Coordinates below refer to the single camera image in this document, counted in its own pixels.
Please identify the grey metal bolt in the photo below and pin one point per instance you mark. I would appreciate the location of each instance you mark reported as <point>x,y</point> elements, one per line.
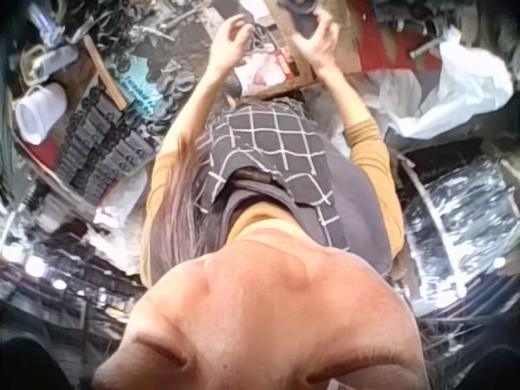
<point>424,49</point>

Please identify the person's right hand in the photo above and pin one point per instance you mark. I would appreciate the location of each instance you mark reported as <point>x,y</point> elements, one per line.
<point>323,46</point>

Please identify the red and white printed bag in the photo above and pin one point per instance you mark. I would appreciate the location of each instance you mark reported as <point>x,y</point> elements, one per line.
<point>266,67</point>

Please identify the white plastic bag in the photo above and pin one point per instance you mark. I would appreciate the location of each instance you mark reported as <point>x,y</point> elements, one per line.
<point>451,87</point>

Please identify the brown cardboard box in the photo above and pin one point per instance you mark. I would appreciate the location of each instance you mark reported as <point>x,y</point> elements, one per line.
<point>345,48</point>

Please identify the teal printed packet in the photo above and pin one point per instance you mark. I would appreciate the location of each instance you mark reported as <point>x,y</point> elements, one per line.
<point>142,87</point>

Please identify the white plastic cup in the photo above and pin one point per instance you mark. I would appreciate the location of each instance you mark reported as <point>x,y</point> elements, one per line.
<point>38,111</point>

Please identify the heap of shiny dark parts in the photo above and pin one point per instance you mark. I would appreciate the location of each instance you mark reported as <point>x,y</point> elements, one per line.
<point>463,227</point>

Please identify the pile of black rubber rings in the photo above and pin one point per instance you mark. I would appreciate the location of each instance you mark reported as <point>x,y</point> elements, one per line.
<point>174,91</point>

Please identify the person's left hand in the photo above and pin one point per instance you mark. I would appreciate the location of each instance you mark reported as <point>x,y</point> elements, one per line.
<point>227,48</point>

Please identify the dark metal part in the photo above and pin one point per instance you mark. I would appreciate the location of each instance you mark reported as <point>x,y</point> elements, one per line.
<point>300,17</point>

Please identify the red tray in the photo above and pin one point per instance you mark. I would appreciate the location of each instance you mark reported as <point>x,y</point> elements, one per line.
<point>390,38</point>

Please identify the tray of dark metal parts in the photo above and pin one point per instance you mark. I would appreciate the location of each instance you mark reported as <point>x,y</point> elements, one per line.
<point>101,146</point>

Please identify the clear plastic jar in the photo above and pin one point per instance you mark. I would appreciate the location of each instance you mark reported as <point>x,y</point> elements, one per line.
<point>48,61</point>

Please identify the wooden stick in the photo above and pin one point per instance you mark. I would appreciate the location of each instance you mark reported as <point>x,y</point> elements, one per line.
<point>105,73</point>

